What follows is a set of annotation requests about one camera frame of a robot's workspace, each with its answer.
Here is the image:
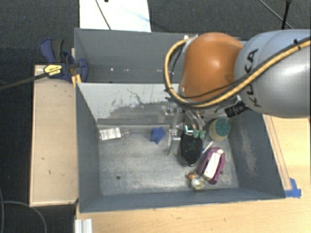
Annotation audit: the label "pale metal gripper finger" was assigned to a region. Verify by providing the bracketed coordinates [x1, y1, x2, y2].
[160, 105, 178, 118]
[166, 128, 182, 156]

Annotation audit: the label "blue star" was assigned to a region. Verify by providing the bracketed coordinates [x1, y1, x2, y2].
[149, 127, 167, 145]

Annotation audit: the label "black oval brush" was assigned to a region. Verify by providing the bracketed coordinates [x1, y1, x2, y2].
[179, 131, 204, 167]

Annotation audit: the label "white and blue pen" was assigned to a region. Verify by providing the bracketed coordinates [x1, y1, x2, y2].
[201, 141, 215, 154]

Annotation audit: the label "grey metal bin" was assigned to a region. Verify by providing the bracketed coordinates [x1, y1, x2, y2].
[73, 27, 286, 214]

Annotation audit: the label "purple and white stapler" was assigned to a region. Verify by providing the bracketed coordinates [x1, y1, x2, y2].
[196, 147, 226, 185]

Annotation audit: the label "white and orange toy animal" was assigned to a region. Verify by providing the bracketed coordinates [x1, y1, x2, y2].
[188, 171, 207, 190]

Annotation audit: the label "pale wood board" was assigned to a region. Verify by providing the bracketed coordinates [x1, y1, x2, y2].
[29, 64, 80, 207]

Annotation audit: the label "black cylinder on white bracket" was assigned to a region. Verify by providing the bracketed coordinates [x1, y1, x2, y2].
[214, 101, 247, 118]

